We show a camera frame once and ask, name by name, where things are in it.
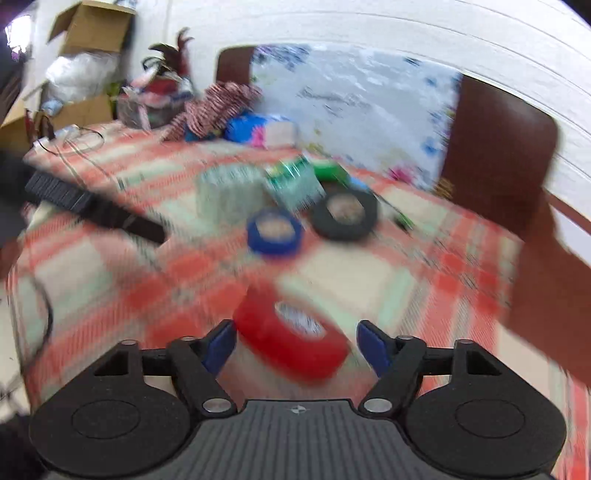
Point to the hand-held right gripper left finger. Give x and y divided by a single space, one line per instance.
221 344

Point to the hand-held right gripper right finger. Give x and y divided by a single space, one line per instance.
371 346

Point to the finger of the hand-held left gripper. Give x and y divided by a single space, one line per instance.
131 221

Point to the red tape roll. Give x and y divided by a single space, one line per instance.
281 344

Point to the clear plastic packet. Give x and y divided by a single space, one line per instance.
228 194

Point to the blue tape roll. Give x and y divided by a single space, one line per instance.
272 233

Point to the green pen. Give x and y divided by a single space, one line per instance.
397 214

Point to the black tape roll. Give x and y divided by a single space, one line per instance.
344 212

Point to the green label packet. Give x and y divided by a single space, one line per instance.
293 182

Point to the green tape roll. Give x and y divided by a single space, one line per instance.
330 171

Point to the red plaid tablecloth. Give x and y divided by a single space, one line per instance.
138 286

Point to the low cardboard box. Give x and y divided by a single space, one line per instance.
69 115

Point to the white plastic bag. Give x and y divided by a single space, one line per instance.
81 76

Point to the basket of colourful things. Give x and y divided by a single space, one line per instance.
147 101

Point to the red white striped cloth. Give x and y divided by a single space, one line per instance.
210 108

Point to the blue plastic bag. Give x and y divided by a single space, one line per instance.
254 129

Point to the open cardboard box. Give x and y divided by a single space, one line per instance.
92 27

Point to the dark red feather plant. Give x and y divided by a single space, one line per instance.
173 53

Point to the brown chair back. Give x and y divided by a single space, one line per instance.
498 152
233 62

